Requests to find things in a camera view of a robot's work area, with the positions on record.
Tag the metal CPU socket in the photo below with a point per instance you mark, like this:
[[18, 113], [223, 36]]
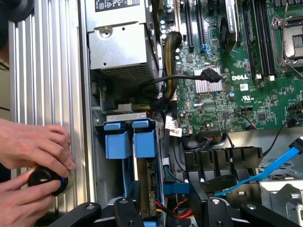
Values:
[[296, 42]]

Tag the white barcode tag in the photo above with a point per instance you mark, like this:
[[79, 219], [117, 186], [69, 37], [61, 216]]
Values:
[[174, 127]]

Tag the grey metal drive cage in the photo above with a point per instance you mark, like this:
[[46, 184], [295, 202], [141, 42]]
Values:
[[284, 196]]

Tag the blue plastic latch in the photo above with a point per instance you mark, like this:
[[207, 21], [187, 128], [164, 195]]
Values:
[[176, 188]]

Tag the silver finned heatsink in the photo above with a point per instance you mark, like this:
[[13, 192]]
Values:
[[206, 87]]

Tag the open grey PC case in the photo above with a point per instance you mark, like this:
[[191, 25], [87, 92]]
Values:
[[84, 94]]

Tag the black RAM slot bank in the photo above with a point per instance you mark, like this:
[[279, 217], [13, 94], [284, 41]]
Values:
[[266, 47]]

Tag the silver power supply unit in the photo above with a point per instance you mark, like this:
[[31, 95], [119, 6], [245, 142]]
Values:
[[118, 47]]

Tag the person's left hand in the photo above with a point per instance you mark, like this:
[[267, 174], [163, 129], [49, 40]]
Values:
[[30, 144]]

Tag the black expansion slot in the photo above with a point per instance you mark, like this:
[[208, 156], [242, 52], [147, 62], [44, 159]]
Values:
[[200, 23], [189, 23]]

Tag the hard drive in blue caddy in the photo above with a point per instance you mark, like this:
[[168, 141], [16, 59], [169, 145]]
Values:
[[123, 117]]

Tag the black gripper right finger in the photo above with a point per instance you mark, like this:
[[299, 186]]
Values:
[[213, 212]]

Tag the black plastic fan shroud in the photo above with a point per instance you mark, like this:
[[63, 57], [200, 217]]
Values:
[[222, 158]]

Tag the white expansion slot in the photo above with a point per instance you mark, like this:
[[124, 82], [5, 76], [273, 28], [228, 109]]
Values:
[[177, 16]]

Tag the black round object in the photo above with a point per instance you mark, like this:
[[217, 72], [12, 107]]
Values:
[[16, 9]]

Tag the person's right hand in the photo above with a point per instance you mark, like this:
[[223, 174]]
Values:
[[19, 203]]

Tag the green Dell motherboard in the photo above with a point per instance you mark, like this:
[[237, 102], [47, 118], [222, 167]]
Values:
[[260, 99]]

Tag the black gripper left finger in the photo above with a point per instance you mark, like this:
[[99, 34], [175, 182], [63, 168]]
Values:
[[129, 212]]

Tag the empty blue disk carrier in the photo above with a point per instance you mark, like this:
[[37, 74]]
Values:
[[117, 146]]

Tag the black Nvidia graphics card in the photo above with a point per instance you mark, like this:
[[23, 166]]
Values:
[[228, 28]]

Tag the metal locking lever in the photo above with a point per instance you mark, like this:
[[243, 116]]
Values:
[[284, 35]]

